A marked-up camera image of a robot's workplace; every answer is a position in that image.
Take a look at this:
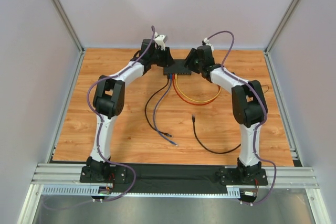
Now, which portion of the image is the black network switch box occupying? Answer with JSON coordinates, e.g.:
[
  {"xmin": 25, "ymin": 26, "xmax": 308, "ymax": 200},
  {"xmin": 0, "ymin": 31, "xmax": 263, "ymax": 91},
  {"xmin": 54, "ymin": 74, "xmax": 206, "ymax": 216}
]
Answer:
[{"xmin": 163, "ymin": 59, "xmax": 192, "ymax": 76}]

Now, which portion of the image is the yellow ethernet cable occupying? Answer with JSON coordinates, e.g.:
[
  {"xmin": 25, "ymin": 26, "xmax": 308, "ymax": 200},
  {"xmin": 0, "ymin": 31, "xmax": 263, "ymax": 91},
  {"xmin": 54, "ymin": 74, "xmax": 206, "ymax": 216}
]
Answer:
[{"xmin": 175, "ymin": 74, "xmax": 223, "ymax": 103}]

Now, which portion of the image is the red ethernet cable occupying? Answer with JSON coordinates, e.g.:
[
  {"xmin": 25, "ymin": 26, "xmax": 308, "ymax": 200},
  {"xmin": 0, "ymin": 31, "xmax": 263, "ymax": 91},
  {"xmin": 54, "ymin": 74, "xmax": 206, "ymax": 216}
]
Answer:
[{"xmin": 172, "ymin": 73, "xmax": 223, "ymax": 106}]

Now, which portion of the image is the black short ethernet cable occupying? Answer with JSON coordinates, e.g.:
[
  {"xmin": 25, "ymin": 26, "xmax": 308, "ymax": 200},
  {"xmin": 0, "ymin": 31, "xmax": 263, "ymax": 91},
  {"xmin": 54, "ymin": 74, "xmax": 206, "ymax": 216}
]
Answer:
[{"xmin": 191, "ymin": 114, "xmax": 242, "ymax": 154}]

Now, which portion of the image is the black long ethernet cable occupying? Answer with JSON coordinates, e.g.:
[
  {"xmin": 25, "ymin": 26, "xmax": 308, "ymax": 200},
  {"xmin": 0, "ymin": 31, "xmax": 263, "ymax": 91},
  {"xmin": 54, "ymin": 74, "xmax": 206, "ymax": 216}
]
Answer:
[{"xmin": 144, "ymin": 74, "xmax": 173, "ymax": 138}]

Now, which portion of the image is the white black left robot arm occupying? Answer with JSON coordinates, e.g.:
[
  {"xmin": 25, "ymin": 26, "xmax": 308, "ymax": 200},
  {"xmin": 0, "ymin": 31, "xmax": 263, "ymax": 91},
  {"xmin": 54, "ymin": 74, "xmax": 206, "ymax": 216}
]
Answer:
[{"xmin": 80, "ymin": 35, "xmax": 174, "ymax": 183}]

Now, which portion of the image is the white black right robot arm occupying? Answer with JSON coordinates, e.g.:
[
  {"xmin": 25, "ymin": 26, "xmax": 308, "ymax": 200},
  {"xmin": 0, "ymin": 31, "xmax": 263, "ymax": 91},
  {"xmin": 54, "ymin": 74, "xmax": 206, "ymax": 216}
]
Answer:
[{"xmin": 184, "ymin": 45, "xmax": 268, "ymax": 177}]

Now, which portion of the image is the black cloth strip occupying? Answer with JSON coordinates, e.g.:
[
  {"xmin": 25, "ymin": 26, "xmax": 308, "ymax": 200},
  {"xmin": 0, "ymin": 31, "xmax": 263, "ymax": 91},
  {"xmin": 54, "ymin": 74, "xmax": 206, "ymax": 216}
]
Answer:
[{"xmin": 111, "ymin": 163, "xmax": 232, "ymax": 195}]

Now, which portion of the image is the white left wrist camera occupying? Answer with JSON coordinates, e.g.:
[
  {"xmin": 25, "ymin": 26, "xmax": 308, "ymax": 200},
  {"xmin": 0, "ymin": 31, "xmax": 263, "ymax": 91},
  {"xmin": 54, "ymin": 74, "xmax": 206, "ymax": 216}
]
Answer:
[{"xmin": 154, "ymin": 32, "xmax": 168, "ymax": 51}]

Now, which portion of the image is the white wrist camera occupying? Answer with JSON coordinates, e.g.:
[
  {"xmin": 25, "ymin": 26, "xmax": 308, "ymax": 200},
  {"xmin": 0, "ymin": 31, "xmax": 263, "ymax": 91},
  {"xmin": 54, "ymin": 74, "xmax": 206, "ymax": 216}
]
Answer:
[
  {"xmin": 202, "ymin": 37, "xmax": 214, "ymax": 51},
  {"xmin": 154, "ymin": 32, "xmax": 168, "ymax": 51}
]

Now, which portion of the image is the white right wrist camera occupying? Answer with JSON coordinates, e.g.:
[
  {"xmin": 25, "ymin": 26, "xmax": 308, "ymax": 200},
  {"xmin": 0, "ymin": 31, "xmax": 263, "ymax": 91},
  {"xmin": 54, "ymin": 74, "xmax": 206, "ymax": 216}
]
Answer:
[{"xmin": 202, "ymin": 37, "xmax": 214, "ymax": 51}]

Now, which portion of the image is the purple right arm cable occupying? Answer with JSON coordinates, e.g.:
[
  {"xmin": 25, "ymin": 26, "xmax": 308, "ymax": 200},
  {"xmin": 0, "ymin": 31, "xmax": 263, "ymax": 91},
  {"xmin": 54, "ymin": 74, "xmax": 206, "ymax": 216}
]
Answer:
[{"xmin": 202, "ymin": 30, "xmax": 277, "ymax": 206}]

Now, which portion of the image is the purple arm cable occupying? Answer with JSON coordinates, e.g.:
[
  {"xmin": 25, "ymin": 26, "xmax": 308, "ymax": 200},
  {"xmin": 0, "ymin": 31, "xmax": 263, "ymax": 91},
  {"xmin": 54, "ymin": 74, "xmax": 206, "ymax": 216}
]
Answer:
[
  {"xmin": 202, "ymin": 30, "xmax": 277, "ymax": 206},
  {"xmin": 41, "ymin": 26, "xmax": 156, "ymax": 210}
]

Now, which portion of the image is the blue ethernet cable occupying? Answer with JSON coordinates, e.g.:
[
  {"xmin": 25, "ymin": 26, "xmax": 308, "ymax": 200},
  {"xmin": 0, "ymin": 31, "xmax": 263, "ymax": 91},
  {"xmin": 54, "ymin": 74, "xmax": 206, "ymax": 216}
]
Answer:
[{"xmin": 152, "ymin": 74, "xmax": 179, "ymax": 147}]

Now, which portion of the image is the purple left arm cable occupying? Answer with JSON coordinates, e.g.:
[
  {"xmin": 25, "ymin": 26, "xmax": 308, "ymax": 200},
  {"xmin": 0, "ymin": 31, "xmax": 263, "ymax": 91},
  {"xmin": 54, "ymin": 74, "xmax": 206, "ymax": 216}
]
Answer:
[{"xmin": 41, "ymin": 26, "xmax": 156, "ymax": 210}]

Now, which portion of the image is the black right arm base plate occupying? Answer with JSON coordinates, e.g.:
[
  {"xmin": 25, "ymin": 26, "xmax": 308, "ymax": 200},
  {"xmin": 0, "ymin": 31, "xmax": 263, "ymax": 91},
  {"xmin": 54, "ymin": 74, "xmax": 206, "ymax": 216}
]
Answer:
[{"xmin": 217, "ymin": 166, "xmax": 268, "ymax": 186}]

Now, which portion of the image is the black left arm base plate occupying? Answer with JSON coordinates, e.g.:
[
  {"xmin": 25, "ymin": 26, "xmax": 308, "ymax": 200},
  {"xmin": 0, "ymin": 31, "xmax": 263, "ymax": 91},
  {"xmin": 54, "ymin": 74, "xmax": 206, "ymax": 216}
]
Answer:
[{"xmin": 79, "ymin": 164, "xmax": 127, "ymax": 184}]

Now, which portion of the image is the aluminium right frame post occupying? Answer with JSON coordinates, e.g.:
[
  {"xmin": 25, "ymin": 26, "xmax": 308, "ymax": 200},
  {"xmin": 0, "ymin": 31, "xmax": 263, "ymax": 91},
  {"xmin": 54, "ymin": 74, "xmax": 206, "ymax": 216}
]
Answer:
[{"xmin": 264, "ymin": 0, "xmax": 301, "ymax": 54}]

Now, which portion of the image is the aluminium frame post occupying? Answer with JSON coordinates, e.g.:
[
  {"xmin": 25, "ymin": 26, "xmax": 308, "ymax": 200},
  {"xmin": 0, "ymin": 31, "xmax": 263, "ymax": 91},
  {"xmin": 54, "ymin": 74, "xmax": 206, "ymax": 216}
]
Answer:
[
  {"xmin": 51, "ymin": 0, "xmax": 85, "ymax": 53},
  {"xmin": 264, "ymin": 0, "xmax": 301, "ymax": 54}
]

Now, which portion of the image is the aluminium left frame post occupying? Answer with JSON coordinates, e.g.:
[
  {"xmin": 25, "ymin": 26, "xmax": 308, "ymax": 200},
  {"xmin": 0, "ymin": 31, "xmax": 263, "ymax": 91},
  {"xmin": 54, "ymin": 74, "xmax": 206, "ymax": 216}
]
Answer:
[{"xmin": 51, "ymin": 0, "xmax": 85, "ymax": 53}]

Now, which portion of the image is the aluminium front frame rail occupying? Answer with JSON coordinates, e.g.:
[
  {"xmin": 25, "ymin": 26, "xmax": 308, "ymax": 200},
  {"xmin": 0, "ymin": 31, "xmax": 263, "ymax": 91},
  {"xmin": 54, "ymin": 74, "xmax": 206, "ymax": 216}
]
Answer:
[{"xmin": 30, "ymin": 163, "xmax": 319, "ymax": 189}]

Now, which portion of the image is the grey slotted cable duct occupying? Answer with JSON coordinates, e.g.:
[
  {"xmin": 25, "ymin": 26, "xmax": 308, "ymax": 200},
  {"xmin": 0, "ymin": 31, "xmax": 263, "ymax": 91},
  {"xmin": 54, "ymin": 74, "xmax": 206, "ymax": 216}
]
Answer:
[{"xmin": 41, "ymin": 185, "xmax": 240, "ymax": 199}]

